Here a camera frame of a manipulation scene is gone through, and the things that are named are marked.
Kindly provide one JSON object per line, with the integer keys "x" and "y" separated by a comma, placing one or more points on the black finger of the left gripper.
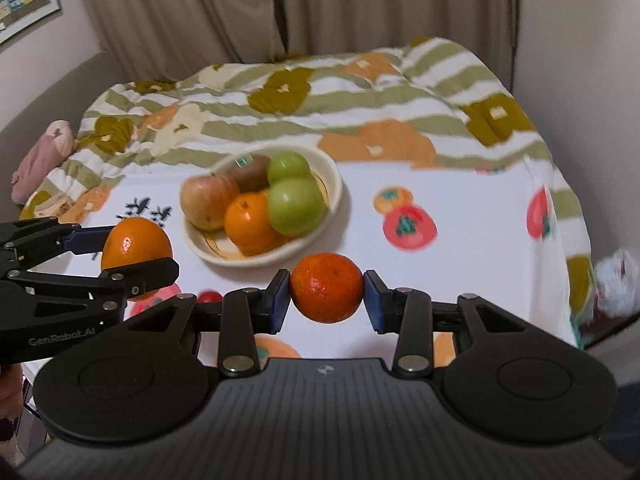
{"x": 100, "y": 279}
{"x": 28, "y": 243}

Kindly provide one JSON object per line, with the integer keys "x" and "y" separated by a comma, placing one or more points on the large green apple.
{"x": 296, "y": 206}

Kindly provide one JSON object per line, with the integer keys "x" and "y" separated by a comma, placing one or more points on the floral striped quilt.
{"x": 432, "y": 104}

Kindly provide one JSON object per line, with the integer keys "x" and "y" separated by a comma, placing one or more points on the orange in bowl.
{"x": 247, "y": 224}

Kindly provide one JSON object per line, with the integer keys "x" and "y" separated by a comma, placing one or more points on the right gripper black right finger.
{"x": 408, "y": 313}

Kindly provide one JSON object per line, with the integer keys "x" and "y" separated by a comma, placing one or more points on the beige curtain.
{"x": 173, "y": 39}

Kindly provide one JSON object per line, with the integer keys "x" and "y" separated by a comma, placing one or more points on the grey bed headboard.
{"x": 67, "y": 99}

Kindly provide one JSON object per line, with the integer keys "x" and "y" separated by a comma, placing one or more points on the red cherry tomato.
{"x": 209, "y": 296}

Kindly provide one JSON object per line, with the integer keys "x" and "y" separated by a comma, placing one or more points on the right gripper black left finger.
{"x": 245, "y": 313}

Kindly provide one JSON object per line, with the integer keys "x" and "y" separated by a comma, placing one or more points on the orange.
{"x": 134, "y": 240}
{"x": 247, "y": 224}

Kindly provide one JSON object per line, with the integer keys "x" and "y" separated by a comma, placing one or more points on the pink plush pillow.
{"x": 51, "y": 149}

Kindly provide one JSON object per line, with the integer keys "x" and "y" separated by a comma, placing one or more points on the white plastic bag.
{"x": 617, "y": 278}

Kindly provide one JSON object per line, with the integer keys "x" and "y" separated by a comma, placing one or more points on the white fruit-print cloth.
{"x": 482, "y": 243}

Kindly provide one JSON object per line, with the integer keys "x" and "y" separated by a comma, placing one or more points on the small red-orange tangerine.
{"x": 327, "y": 288}

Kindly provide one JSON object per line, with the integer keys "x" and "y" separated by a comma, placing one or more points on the person's hand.
{"x": 11, "y": 392}

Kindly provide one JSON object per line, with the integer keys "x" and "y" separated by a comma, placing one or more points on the brown kiwi with sticker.
{"x": 250, "y": 172}

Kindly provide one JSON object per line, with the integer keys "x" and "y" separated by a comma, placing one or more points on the small green apple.
{"x": 287, "y": 165}

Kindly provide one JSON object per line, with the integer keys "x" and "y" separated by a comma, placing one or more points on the red yellow apple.
{"x": 204, "y": 199}

